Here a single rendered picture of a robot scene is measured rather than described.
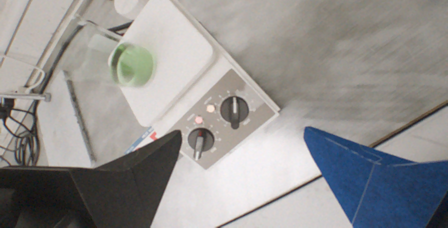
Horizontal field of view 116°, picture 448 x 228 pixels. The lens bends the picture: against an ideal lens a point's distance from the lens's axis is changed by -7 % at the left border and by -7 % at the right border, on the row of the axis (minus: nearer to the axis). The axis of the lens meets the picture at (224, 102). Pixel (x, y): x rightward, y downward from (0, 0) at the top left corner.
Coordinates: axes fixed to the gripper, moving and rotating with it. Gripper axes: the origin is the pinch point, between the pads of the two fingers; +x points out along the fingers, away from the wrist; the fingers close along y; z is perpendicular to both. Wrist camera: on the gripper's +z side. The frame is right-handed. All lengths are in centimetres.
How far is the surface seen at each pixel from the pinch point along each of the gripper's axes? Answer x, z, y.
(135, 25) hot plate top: 14.0, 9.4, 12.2
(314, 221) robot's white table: 6.2, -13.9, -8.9
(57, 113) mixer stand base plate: 30, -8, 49
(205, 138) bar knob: 9.4, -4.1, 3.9
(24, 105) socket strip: 37, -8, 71
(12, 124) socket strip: 38, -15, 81
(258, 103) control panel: 9.8, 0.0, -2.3
